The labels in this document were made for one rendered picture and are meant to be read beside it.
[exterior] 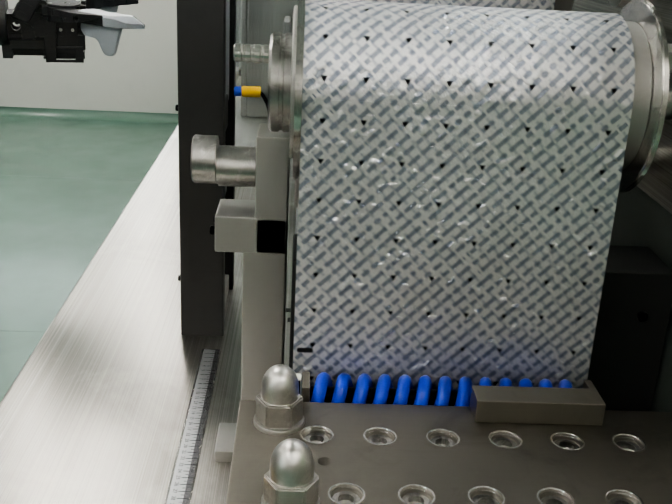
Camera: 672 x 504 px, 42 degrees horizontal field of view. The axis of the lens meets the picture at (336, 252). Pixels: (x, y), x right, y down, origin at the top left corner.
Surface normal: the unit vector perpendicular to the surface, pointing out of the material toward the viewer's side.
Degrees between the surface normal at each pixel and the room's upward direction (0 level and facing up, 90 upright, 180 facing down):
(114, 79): 90
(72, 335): 0
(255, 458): 0
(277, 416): 90
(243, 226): 90
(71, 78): 90
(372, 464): 0
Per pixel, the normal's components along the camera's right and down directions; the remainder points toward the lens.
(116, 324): 0.05, -0.94
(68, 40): 0.25, 0.48
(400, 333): 0.03, 0.35
